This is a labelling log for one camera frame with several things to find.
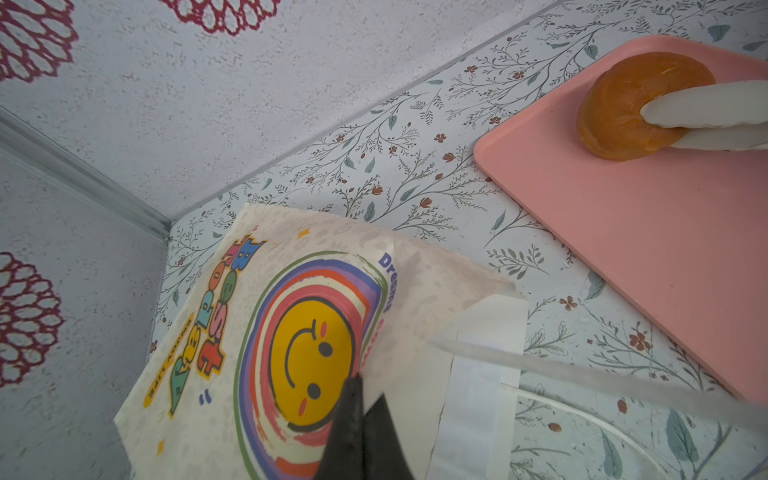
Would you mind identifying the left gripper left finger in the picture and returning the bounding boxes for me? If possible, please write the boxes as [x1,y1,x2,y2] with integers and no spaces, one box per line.
[314,375,364,480]

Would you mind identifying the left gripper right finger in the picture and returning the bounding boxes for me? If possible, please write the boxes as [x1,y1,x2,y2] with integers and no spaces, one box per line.
[363,395,414,480]

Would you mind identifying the white paper bag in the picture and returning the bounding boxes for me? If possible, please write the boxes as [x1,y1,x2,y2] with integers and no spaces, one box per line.
[115,205,767,479]

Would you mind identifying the round brown bun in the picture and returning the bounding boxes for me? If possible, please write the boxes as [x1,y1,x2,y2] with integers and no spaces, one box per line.
[577,52,715,161]

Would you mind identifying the metal tongs white tips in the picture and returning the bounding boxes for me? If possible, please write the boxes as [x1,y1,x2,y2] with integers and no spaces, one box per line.
[640,80,767,151]

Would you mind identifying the pink plastic tray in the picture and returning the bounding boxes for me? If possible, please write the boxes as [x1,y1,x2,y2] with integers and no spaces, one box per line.
[474,36,767,404]

